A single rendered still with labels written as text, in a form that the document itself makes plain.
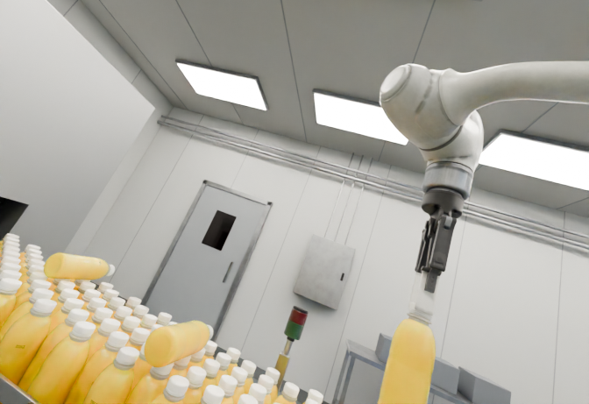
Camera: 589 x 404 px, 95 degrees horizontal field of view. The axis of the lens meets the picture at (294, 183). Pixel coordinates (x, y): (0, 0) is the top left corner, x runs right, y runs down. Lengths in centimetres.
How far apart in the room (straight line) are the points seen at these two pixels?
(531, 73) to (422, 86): 14
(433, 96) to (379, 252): 359
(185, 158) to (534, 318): 543
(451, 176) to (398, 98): 20
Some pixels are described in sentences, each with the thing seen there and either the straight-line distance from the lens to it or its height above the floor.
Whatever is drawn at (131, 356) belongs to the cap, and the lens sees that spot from 72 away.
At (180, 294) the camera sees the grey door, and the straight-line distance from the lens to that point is 448.
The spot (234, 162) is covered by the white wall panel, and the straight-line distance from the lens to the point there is 470.
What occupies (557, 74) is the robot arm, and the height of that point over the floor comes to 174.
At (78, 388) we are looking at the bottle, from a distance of 81.
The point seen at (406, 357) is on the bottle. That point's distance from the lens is 56.
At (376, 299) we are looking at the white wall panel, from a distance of 400.
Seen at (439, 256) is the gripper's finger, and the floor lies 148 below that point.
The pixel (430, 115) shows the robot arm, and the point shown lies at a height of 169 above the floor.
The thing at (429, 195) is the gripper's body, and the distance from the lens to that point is 62.
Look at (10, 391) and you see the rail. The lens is 85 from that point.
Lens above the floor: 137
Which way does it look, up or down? 17 degrees up
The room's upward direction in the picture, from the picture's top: 22 degrees clockwise
